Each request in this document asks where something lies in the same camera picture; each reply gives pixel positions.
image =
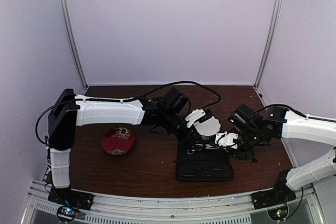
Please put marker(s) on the right round controller board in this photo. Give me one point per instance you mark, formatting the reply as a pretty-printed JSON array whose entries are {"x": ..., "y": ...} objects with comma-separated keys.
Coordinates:
[{"x": 278, "y": 213}]

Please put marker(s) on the red floral plate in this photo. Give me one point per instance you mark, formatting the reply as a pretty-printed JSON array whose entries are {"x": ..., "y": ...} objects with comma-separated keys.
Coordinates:
[{"x": 118, "y": 141}]

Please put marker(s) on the black zip tool case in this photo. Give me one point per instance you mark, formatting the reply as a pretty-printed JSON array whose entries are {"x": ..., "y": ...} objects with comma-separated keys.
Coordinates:
[{"x": 204, "y": 166}]

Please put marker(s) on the right aluminium frame post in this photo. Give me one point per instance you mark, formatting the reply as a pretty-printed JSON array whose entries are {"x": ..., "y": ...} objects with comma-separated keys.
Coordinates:
[{"x": 276, "y": 10}]

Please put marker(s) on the round controller board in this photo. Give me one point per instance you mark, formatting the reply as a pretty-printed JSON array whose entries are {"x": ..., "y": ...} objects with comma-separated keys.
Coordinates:
[
  {"x": 66, "y": 213},
  {"x": 278, "y": 213}
]

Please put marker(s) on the black hair clip right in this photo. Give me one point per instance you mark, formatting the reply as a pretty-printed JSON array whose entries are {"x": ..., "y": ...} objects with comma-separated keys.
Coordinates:
[{"x": 253, "y": 157}]

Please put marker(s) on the left aluminium frame post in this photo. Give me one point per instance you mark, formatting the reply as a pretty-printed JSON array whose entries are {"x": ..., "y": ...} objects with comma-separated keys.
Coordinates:
[{"x": 72, "y": 43}]

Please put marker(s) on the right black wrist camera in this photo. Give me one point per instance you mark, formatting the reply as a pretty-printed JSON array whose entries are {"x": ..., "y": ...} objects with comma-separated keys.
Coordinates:
[{"x": 240, "y": 117}]

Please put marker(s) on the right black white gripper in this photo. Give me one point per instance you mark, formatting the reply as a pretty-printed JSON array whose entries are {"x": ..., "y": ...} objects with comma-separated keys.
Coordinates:
[{"x": 244, "y": 156}]

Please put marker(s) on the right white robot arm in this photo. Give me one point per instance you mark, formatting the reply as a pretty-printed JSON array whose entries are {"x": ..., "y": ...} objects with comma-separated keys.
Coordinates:
[{"x": 282, "y": 121}]

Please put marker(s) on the silver thinning scissors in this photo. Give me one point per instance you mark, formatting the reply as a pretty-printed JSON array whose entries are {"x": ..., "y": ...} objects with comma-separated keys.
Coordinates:
[{"x": 192, "y": 151}]

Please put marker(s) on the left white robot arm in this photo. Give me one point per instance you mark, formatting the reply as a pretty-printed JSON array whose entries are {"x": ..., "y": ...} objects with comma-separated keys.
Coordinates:
[{"x": 72, "y": 110}]

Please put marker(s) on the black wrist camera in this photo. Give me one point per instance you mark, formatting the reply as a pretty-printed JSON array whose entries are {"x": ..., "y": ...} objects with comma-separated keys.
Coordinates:
[
  {"x": 240, "y": 117},
  {"x": 175, "y": 101}
]

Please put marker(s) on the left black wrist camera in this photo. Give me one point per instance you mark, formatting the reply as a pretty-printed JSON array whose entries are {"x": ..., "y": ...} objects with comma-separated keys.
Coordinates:
[{"x": 175, "y": 101}]

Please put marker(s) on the aluminium front rail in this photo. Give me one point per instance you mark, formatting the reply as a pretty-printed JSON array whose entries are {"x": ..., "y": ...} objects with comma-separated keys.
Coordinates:
[{"x": 236, "y": 208}]

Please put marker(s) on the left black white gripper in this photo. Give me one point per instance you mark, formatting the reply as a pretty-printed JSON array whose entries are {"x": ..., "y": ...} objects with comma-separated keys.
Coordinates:
[{"x": 183, "y": 140}]

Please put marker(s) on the white scalloped bowl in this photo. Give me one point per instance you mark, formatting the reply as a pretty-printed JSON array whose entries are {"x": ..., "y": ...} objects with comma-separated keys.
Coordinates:
[{"x": 208, "y": 128}]

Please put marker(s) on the left round controller board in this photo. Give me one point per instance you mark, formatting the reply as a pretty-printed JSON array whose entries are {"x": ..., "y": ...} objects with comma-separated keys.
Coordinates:
[{"x": 66, "y": 213}]

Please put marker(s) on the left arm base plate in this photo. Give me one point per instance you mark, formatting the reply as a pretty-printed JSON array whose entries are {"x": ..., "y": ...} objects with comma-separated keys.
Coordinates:
[{"x": 72, "y": 198}]

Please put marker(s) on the aluminium frame post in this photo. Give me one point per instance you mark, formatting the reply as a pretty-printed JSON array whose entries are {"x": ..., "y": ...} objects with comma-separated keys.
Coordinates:
[
  {"x": 72, "y": 43},
  {"x": 276, "y": 10}
]

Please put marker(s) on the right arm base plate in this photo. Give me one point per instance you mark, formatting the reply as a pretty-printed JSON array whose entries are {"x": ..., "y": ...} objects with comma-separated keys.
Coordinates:
[{"x": 269, "y": 198}]

